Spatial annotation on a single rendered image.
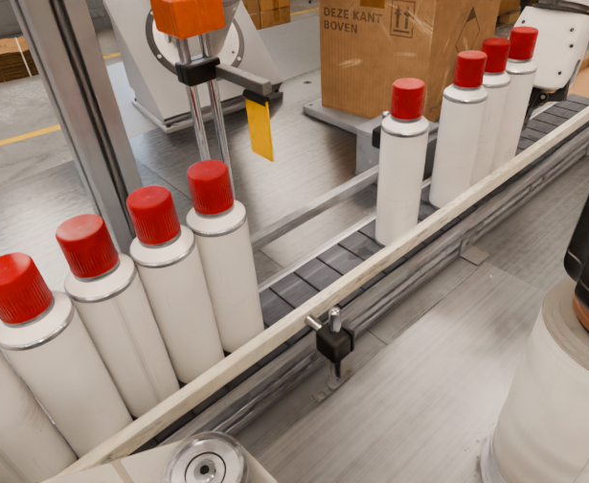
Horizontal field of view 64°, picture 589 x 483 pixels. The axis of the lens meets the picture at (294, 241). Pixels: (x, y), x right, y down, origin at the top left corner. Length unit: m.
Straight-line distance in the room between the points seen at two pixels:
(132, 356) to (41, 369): 0.07
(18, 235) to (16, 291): 0.55
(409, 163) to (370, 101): 0.46
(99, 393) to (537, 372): 0.31
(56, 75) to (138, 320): 0.21
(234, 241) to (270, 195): 0.42
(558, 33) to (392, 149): 0.33
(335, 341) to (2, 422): 0.27
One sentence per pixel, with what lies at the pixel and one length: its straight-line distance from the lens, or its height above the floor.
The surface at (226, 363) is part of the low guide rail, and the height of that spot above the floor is 0.91.
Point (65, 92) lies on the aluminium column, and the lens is 0.45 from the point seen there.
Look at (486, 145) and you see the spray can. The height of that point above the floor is 0.96.
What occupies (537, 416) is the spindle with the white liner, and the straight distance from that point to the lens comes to 0.34.
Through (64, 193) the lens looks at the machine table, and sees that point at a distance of 0.95.
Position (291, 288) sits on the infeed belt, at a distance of 0.56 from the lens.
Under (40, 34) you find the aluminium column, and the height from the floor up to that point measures 1.18.
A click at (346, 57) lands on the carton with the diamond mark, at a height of 0.96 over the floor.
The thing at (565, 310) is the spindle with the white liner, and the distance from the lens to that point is 0.31.
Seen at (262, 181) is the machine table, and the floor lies 0.83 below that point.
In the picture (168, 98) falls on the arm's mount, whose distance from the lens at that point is 1.08.
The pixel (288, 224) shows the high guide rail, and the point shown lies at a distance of 0.52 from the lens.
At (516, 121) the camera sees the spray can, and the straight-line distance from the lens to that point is 0.74.
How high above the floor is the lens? 1.27
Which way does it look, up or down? 39 degrees down
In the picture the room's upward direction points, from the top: 5 degrees counter-clockwise
